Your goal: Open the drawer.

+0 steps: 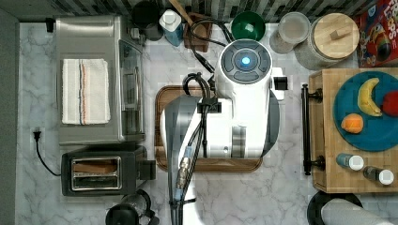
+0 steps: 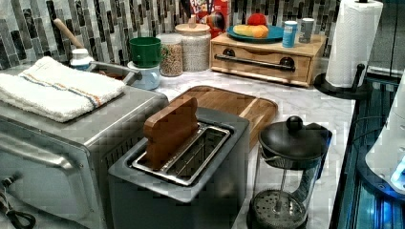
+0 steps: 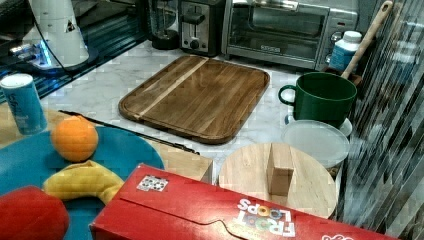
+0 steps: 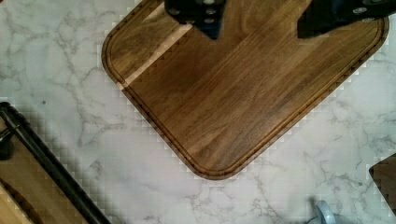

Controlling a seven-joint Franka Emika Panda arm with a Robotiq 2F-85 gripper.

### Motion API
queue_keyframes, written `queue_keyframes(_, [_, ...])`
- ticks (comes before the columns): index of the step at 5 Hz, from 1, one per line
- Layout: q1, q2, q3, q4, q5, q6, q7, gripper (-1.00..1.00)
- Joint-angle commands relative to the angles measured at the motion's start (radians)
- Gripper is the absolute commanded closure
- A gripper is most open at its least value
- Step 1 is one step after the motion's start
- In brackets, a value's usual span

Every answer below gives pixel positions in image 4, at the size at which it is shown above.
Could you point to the dark wooden cutting board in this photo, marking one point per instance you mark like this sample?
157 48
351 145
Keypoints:
220 103

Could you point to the dark wooden board corner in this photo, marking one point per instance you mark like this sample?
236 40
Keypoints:
384 175

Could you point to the light blue cup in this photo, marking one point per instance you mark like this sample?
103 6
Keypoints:
324 214

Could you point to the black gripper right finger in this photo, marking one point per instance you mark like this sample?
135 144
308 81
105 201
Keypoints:
323 16

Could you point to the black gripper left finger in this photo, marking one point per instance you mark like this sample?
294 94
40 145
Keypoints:
205 15

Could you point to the light wooden drawer cabinet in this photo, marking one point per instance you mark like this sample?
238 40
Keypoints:
37 193

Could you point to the black metal drawer handle bar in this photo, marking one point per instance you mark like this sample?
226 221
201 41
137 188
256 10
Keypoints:
14 123

